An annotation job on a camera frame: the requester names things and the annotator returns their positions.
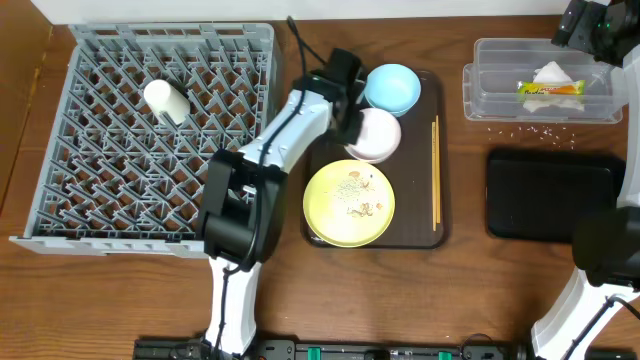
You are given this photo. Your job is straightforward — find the light blue bowl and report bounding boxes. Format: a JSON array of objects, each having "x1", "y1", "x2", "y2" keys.
[{"x1": 364, "y1": 64, "x2": 421, "y2": 117}]

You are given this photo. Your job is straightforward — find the yellow snack wrapper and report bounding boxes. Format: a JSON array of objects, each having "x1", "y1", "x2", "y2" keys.
[{"x1": 517, "y1": 80, "x2": 585, "y2": 96}]

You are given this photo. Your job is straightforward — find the white cup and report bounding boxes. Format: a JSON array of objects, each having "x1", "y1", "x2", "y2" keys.
[{"x1": 143, "y1": 79, "x2": 190, "y2": 125}]

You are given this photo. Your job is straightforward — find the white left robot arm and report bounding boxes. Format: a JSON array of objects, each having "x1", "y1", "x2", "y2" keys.
[{"x1": 195, "y1": 48, "x2": 366, "y2": 359}]

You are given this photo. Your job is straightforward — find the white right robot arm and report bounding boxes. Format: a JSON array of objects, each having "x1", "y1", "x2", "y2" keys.
[{"x1": 518, "y1": 0, "x2": 639, "y2": 360}]

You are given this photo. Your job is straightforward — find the white crumpled napkin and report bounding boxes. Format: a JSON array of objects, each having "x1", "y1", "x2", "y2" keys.
[{"x1": 519, "y1": 61, "x2": 584, "y2": 112}]

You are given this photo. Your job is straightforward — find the clear plastic bin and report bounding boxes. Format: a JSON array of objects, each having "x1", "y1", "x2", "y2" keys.
[{"x1": 462, "y1": 38, "x2": 628, "y2": 124}]

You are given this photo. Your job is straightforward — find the wooden chopstick right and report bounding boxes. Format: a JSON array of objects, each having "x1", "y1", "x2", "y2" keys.
[{"x1": 435, "y1": 115, "x2": 442, "y2": 224}]

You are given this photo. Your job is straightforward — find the dark brown serving tray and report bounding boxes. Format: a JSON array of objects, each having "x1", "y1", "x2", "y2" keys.
[{"x1": 301, "y1": 71, "x2": 448, "y2": 250}]

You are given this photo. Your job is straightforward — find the yellow plate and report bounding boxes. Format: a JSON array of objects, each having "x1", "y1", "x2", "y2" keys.
[{"x1": 303, "y1": 160, "x2": 396, "y2": 248}]

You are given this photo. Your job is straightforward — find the black tray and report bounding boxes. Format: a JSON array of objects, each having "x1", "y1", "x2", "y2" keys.
[{"x1": 485, "y1": 148, "x2": 625, "y2": 243}]

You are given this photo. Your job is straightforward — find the grey dish rack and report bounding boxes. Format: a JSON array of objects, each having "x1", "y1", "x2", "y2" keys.
[{"x1": 16, "y1": 23, "x2": 280, "y2": 259}]

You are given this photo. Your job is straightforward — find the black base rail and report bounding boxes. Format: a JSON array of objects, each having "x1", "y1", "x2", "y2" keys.
[{"x1": 132, "y1": 338, "x2": 640, "y2": 360}]

